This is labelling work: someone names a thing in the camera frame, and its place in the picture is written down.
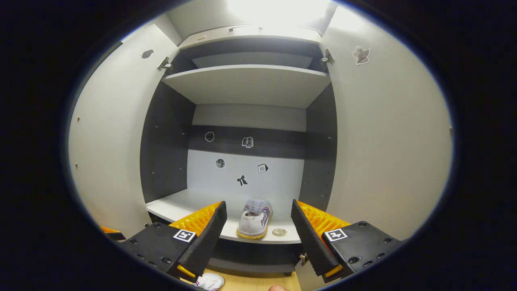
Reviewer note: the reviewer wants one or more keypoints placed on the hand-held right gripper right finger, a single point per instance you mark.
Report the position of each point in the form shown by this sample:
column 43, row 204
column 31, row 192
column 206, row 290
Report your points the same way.
column 311, row 246

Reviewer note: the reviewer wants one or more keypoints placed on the large ceiling light panel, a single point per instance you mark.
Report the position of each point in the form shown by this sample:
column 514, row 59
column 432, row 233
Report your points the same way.
column 278, row 10

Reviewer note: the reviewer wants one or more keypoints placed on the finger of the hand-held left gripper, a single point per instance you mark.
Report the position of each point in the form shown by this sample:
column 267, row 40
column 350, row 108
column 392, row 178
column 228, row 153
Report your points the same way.
column 109, row 230

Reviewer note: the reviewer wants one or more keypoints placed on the white canvas shoe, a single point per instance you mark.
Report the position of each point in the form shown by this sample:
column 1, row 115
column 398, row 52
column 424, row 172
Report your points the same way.
column 252, row 222
column 210, row 281

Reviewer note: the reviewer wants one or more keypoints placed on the grey shoe cabinet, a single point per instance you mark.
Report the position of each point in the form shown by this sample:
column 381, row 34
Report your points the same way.
column 250, row 87

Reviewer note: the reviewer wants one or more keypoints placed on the grey cabinet drawer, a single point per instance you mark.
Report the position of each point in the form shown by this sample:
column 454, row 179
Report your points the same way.
column 214, row 39

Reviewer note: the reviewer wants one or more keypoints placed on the grey shoe cabinet door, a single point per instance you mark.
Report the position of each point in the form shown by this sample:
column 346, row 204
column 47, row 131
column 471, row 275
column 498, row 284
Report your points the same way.
column 387, row 133
column 113, row 141

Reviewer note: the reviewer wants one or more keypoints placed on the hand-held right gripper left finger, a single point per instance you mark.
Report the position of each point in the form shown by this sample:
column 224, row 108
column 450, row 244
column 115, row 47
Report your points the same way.
column 210, row 242

